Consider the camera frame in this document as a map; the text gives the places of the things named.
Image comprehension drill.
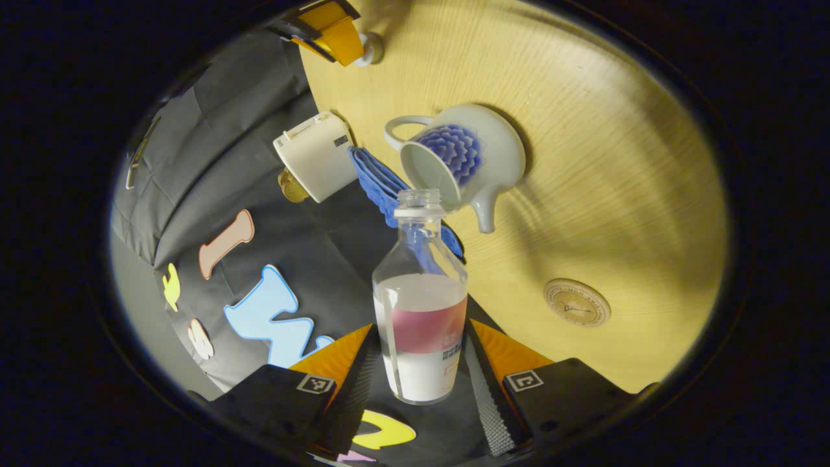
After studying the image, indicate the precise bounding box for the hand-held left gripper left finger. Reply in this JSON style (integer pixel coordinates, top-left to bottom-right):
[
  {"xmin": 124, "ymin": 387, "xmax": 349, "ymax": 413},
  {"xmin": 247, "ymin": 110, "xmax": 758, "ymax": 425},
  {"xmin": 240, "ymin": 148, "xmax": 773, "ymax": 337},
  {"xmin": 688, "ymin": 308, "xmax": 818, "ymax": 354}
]
[{"xmin": 207, "ymin": 324, "xmax": 383, "ymax": 458}]

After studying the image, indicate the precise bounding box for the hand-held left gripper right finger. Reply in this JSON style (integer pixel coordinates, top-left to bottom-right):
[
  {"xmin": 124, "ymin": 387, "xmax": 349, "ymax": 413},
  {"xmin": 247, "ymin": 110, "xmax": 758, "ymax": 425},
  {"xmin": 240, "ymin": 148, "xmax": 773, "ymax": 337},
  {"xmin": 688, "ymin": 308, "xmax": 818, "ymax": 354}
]
[{"xmin": 464, "ymin": 318, "xmax": 659, "ymax": 458}]

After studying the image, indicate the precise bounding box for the clear plastic water bottle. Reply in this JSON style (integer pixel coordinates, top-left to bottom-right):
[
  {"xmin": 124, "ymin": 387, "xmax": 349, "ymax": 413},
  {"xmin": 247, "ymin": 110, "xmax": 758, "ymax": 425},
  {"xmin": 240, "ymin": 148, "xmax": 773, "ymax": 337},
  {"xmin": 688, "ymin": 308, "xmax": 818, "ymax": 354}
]
[{"xmin": 372, "ymin": 188, "xmax": 469, "ymax": 405}]

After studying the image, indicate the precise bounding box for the round wooden coaster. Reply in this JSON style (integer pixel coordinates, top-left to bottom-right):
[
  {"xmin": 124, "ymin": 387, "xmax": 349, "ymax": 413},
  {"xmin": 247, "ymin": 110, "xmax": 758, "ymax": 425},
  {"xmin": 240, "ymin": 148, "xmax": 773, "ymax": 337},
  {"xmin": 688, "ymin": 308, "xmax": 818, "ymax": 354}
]
[{"xmin": 543, "ymin": 278, "xmax": 611, "ymax": 328}]

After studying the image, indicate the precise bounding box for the white blue-flowered teacup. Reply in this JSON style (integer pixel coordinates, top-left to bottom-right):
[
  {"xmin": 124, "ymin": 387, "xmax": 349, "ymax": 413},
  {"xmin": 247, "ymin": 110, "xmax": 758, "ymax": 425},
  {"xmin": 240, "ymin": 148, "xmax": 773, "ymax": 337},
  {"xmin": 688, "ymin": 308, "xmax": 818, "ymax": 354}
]
[{"xmin": 384, "ymin": 104, "xmax": 527, "ymax": 234}]

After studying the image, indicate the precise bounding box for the white toaster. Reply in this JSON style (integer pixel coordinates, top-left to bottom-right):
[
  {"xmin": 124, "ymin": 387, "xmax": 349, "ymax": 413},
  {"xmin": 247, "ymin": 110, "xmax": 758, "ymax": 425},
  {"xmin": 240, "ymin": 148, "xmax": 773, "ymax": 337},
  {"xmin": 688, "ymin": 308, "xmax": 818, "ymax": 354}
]
[{"xmin": 273, "ymin": 111, "xmax": 359, "ymax": 204}]

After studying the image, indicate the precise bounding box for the blue folded towel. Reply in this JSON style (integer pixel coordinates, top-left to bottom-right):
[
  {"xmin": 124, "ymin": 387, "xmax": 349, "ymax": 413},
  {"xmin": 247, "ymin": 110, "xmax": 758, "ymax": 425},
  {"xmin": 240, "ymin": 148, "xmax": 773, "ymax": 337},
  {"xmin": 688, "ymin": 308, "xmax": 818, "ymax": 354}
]
[{"xmin": 349, "ymin": 146, "xmax": 465, "ymax": 260}]

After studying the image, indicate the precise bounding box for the brown bread slice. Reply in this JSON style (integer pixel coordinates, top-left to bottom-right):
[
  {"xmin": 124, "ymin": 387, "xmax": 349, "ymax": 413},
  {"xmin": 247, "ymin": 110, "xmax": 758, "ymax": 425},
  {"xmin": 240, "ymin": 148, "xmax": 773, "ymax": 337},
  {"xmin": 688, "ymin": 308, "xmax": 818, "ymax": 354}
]
[{"xmin": 278, "ymin": 167, "xmax": 311, "ymax": 204}]

